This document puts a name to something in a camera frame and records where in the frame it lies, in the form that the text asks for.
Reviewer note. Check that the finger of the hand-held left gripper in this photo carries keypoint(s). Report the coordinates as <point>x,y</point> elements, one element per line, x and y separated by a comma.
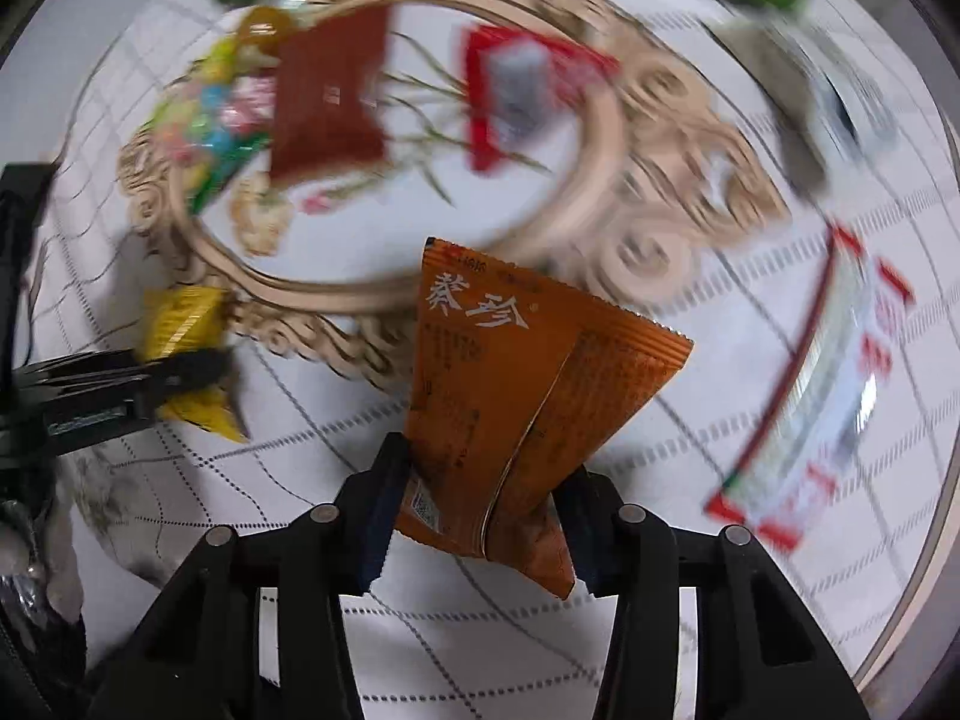
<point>180,375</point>
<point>97,426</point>

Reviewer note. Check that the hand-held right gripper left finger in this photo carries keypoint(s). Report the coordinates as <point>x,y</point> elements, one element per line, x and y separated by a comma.
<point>381,514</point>

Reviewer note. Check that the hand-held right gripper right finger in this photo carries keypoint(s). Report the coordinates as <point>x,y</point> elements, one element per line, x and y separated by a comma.
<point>583,540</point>

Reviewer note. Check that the yellow snack packet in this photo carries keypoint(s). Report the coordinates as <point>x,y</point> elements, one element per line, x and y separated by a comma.
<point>180,322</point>

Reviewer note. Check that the orange snack packet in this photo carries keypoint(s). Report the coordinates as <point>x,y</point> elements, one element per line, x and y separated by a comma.
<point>487,390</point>

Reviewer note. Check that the colourful candy ball packet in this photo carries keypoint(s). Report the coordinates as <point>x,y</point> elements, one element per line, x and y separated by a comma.
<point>202,120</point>

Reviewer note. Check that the red white snack packet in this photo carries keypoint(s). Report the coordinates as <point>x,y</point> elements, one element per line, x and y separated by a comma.
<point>817,390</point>

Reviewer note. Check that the dark red snack packet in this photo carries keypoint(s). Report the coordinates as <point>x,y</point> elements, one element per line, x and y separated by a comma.
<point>326,105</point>

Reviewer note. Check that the yellow cake packet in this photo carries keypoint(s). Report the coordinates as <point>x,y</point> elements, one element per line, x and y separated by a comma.
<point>262,30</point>

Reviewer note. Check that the bright red snack packet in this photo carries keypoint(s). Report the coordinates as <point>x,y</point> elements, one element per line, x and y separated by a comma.
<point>487,67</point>

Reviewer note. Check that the white grey snack packet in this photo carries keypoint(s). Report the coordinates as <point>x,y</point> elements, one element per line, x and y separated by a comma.
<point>780,90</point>

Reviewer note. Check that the floral printed tablecloth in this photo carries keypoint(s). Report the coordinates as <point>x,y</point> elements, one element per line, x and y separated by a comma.
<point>480,660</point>

